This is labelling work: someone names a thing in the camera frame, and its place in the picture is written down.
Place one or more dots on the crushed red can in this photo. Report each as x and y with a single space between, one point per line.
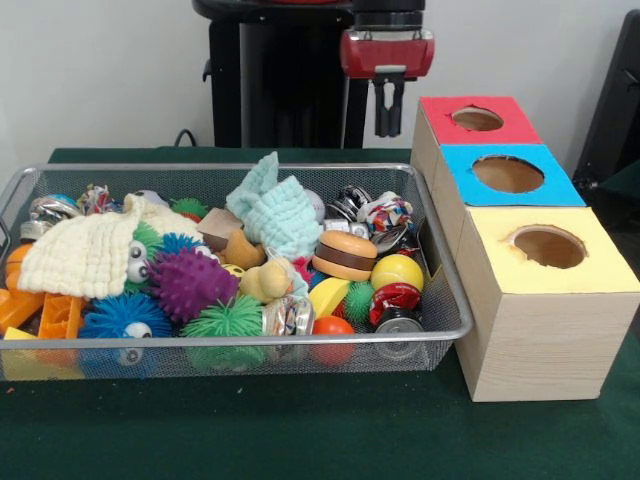
395 297

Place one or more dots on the yellow ball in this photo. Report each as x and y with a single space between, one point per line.
397 272

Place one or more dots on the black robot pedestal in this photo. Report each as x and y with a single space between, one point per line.
290 90

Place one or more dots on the dark green tablecloth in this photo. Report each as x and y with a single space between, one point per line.
300 430
625 182

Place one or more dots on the cream knitted cloth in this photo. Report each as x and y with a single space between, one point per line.
75 255

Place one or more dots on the black stand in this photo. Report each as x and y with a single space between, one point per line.
615 100

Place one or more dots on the toy hamburger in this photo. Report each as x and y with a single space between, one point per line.
345 250

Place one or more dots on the purple spiky rubber toy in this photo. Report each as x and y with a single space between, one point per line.
195 285

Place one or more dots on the wooden box with three holes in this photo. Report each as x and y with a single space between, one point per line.
545 340

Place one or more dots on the mint green cloth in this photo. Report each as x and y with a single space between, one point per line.
275 215

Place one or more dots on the orange red ball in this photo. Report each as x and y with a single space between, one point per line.
334 327

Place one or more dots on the yellow plush duck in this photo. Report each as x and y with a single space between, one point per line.
265 280

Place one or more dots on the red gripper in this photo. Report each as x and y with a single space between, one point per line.
387 55

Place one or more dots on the shallow silver mesh bin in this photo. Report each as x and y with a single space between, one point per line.
350 170

